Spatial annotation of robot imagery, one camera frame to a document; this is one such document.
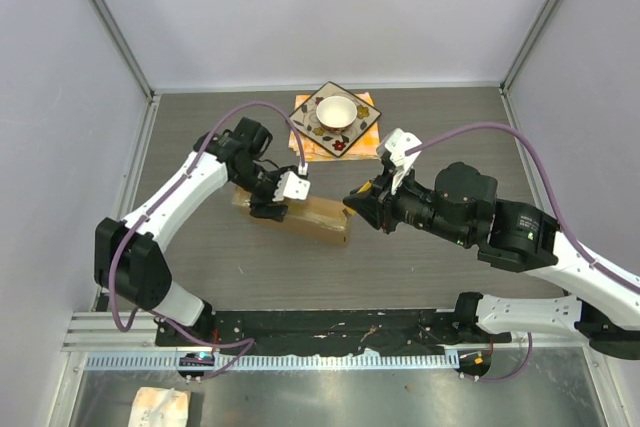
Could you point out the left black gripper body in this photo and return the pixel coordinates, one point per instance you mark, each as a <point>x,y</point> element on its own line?
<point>258,181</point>

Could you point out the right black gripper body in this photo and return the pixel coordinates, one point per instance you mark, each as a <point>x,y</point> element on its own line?
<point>411,203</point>

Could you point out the yellow utility knife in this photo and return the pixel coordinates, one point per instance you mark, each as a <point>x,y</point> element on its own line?
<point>362,201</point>

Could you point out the brown cardboard express box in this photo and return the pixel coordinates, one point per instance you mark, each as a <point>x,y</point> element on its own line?
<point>317,218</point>

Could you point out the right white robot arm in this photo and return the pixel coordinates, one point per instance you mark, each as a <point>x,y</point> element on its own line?
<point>602,303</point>

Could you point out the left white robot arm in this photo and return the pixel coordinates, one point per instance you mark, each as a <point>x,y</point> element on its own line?
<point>129,254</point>

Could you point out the orange checkered folded cloth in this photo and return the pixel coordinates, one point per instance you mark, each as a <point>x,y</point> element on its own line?
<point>363,149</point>

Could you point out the square floral ceramic plate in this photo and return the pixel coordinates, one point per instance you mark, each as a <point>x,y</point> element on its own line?
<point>336,143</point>

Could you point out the white ceramic bowl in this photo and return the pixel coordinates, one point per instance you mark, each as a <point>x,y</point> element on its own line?
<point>336,113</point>

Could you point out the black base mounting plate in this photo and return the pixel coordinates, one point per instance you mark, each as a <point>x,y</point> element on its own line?
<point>338,333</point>

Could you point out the white orange paper packet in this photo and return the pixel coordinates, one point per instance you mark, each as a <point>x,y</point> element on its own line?
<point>159,407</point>

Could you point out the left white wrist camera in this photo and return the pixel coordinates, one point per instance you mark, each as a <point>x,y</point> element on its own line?
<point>293,184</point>

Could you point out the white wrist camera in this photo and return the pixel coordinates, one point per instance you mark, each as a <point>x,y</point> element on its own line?
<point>393,152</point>
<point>293,184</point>

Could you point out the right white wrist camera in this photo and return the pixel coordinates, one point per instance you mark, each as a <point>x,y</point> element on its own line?
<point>393,152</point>

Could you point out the white slotted cable duct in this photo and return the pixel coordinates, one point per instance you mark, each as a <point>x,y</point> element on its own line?
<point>200,360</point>

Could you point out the aluminium frame rail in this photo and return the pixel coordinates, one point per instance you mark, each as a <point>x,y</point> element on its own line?
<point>96,331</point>

